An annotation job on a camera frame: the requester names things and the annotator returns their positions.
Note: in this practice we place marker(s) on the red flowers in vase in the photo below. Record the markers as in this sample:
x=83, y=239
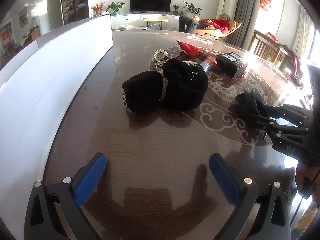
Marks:
x=97, y=8

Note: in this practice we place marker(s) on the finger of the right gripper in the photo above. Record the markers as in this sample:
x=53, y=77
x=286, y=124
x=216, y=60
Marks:
x=277, y=110
x=294, y=134

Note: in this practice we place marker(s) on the black flat television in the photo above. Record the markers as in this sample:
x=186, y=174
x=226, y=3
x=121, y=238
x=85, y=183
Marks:
x=149, y=5

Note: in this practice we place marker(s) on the wooden bench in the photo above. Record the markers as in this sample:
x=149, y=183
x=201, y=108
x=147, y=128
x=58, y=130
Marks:
x=155, y=21

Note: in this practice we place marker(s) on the green potted plant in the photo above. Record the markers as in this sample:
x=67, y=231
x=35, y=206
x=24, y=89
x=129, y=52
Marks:
x=114, y=7

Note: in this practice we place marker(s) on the leafy floor plant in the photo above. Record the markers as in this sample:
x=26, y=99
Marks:
x=191, y=10

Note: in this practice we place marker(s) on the orange lounge chair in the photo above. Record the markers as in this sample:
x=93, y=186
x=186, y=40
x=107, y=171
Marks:
x=216, y=33

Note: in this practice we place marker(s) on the black velvet pouch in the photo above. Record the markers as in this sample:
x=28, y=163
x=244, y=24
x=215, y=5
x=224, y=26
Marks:
x=170, y=87

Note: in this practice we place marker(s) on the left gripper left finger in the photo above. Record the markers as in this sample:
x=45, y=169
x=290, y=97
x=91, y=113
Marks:
x=42, y=220

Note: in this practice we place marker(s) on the wooden dining chair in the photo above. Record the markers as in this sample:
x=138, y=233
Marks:
x=266, y=48

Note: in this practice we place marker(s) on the white tv cabinet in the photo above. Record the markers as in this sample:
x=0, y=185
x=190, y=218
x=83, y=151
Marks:
x=134, y=21

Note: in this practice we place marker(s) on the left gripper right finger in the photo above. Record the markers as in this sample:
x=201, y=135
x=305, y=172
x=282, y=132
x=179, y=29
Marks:
x=272, y=220

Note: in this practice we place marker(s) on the dark display cabinet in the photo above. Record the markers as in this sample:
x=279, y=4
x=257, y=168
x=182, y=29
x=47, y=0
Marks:
x=74, y=10

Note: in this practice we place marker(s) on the person in red top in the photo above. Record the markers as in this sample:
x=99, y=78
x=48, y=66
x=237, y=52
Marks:
x=188, y=25

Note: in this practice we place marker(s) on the red fabric pouch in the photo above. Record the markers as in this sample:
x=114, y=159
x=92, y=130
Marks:
x=196, y=53

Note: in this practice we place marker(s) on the black printed box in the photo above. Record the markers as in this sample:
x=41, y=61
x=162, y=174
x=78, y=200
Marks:
x=232, y=64

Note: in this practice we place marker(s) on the black hair claw clip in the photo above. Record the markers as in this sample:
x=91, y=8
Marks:
x=249, y=104

